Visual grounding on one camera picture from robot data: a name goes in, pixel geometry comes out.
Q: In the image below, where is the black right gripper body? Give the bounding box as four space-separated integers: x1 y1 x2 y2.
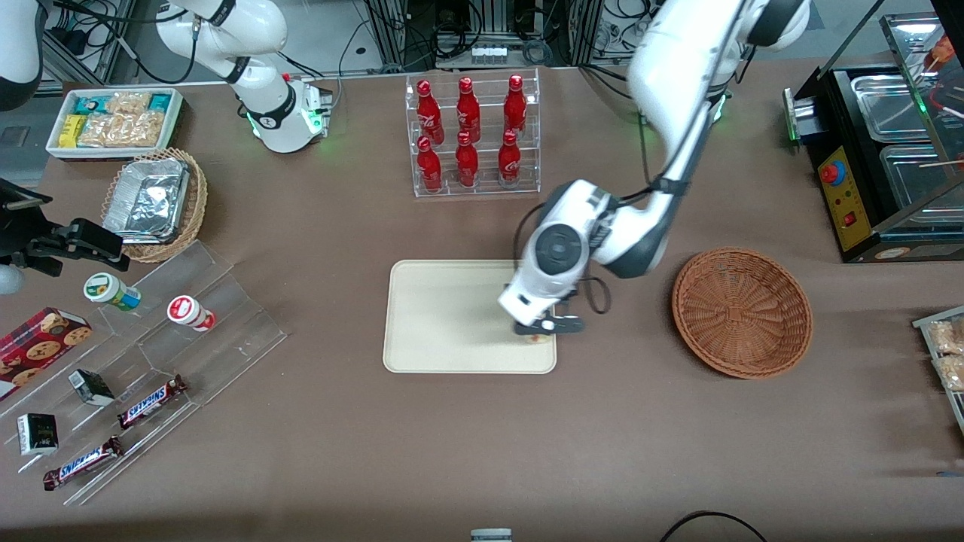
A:
0 178 55 261

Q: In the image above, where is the beige plastic tray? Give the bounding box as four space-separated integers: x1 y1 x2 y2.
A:
382 259 558 376

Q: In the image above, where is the light wicker basket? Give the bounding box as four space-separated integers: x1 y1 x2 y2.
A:
101 147 209 265

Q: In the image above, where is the brown wicker basket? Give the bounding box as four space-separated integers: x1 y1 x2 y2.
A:
671 247 815 380

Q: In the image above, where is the steel tray with snacks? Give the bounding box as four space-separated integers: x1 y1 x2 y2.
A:
912 304 964 437

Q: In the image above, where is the green lidded cup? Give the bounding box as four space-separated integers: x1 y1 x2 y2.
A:
82 272 142 312

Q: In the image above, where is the aluminium foil container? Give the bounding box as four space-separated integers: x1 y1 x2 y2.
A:
102 157 191 246

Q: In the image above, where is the white snack bin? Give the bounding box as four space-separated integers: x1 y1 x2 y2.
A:
44 87 186 161

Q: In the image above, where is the red cookie box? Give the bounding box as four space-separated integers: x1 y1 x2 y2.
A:
0 306 93 403

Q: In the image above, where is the red lidded cup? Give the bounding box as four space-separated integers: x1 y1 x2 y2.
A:
166 294 218 333

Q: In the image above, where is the clear bag of crackers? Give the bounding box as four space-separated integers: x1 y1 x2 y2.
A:
77 91 165 149

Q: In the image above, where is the clear acrylic bottle rack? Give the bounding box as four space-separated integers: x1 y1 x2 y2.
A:
404 67 542 199

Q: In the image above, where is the small black box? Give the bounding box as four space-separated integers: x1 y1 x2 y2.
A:
16 412 60 458
67 368 116 408

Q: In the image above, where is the red cola bottle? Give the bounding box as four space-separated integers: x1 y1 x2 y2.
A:
502 73 529 138
416 135 444 193
454 131 480 188
416 79 446 145
497 129 523 188
456 76 482 144

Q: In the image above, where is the clear acrylic tiered stand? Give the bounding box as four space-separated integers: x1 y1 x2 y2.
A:
0 239 289 507

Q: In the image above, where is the Snickers bar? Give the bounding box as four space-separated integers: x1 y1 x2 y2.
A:
116 373 188 431
42 434 124 492

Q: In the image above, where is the black food display case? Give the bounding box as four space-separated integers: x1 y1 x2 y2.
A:
782 11 964 264

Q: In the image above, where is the steel pan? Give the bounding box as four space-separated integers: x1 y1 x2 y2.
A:
879 144 964 218
850 72 936 145

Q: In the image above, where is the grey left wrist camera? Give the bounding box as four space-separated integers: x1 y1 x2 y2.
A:
514 315 587 336

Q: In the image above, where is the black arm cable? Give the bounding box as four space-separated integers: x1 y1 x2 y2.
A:
514 175 682 317

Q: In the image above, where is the black cable loop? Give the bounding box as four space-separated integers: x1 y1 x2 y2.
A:
660 510 770 542

